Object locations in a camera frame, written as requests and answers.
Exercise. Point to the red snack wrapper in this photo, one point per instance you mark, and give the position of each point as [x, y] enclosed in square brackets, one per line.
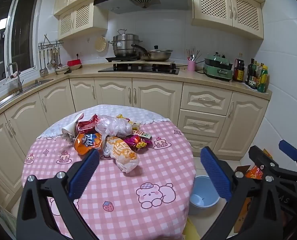
[87, 125]

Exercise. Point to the steel frying pan with lid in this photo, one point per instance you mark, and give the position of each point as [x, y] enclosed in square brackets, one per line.
[158, 55]

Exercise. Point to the white paper cone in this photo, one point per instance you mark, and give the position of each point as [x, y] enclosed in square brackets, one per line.
[71, 126]

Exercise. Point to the cream kitchen base cabinet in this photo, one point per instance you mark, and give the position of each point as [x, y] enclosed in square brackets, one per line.
[151, 97]

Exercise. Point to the steel steamer pot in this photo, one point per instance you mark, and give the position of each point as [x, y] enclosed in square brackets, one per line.
[126, 45]

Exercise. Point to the steel faucet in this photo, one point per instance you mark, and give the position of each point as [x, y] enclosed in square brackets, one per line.
[19, 82]

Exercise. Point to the red bowl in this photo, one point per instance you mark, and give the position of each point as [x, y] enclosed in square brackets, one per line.
[74, 63]

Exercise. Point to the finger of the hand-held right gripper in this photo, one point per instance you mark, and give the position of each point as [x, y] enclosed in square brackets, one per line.
[261, 157]
[289, 150]

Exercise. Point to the cream upper cabinet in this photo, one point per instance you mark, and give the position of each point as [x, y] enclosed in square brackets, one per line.
[226, 12]
[78, 17]

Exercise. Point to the black glass cooktop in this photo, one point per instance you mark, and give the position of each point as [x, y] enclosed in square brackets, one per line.
[138, 69]

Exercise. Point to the pink checked tablecloth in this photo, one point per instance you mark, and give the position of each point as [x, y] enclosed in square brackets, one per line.
[138, 172]

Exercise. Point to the green white striped wrapper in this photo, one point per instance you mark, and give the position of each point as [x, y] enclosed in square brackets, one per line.
[143, 134]

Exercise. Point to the orange snack packet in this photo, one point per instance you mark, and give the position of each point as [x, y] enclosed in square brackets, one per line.
[83, 146]

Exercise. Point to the medium cream drawer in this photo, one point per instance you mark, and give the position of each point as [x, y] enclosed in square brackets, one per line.
[201, 123]

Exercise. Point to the bunch of chopsticks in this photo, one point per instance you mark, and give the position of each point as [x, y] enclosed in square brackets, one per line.
[192, 55]

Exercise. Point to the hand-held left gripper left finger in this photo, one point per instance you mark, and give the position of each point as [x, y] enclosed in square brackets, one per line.
[84, 177]

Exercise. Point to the row of hanging utensils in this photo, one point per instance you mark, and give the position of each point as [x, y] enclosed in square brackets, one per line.
[41, 70]

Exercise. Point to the white orange bread wrapper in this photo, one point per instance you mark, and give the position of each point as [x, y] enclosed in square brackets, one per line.
[123, 155]

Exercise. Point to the green electric cooker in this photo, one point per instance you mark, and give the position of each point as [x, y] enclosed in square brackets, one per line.
[218, 72]

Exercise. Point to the person's yellow clothing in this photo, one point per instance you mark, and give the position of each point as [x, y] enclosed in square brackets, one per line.
[192, 231]

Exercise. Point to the brown condiment bottle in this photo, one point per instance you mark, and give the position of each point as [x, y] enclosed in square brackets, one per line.
[256, 77]

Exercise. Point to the small cream drawer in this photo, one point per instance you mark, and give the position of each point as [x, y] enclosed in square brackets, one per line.
[203, 143]

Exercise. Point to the wall utensil rack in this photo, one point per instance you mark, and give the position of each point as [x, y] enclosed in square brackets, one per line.
[51, 44]

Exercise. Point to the round bamboo trivet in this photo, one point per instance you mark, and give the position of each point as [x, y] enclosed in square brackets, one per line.
[100, 44]

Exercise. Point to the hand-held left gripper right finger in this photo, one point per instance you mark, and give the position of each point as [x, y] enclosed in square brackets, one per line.
[216, 175]

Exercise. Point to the clear plastic bag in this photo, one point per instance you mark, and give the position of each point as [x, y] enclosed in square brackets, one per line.
[113, 127]

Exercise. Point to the white bowl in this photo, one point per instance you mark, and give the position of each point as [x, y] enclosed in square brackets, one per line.
[61, 70]

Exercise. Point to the steel sink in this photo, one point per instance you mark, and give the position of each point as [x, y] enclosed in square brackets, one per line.
[42, 81]

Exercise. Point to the blue plastic bin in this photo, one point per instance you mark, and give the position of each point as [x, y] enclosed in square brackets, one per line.
[203, 192]

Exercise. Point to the black induction cooker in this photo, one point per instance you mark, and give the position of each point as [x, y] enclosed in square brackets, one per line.
[113, 59]

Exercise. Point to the kitchen window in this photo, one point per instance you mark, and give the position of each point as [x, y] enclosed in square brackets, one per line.
[23, 30]

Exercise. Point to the purple candy wrapper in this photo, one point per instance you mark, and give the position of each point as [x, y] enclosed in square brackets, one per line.
[131, 141]

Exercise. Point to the large cream drawer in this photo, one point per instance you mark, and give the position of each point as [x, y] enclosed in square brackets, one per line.
[206, 100]

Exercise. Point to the white lace cloth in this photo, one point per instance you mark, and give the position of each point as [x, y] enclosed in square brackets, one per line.
[113, 110]

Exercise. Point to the small yellow wrapper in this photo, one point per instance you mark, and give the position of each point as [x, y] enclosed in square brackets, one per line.
[121, 116]

